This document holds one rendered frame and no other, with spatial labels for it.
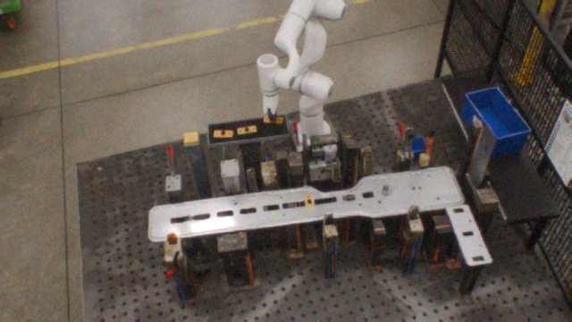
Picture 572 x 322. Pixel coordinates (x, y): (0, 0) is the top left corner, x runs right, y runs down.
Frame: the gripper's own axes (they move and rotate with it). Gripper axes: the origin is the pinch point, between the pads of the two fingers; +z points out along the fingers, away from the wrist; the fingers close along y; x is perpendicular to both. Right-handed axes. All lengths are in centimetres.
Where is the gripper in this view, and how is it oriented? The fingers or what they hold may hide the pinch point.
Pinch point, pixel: (273, 115)
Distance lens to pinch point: 250.5
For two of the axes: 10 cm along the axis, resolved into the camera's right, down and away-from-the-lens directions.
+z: 0.5, 6.5, 7.6
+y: -1.9, 7.5, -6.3
